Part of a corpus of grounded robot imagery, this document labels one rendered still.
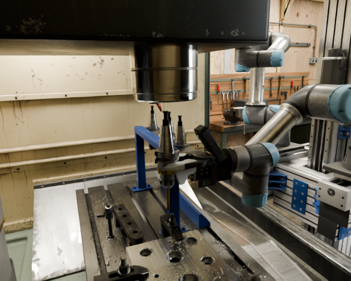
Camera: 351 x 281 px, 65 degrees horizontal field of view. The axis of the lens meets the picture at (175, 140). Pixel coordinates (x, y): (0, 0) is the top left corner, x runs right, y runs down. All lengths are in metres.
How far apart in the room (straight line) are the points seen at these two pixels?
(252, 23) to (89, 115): 1.21
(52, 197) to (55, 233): 0.25
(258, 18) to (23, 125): 1.34
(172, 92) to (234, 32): 0.18
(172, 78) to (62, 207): 1.19
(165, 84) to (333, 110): 0.58
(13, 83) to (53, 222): 0.74
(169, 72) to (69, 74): 1.09
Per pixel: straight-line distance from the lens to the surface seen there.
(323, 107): 1.01
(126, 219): 1.05
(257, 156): 0.81
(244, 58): 1.36
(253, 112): 1.72
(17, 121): 1.68
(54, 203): 1.67
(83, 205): 1.35
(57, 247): 1.50
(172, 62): 0.60
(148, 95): 0.61
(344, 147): 1.69
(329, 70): 1.60
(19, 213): 1.84
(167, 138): 0.68
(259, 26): 0.66
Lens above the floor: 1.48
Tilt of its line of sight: 14 degrees down
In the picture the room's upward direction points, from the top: 1 degrees counter-clockwise
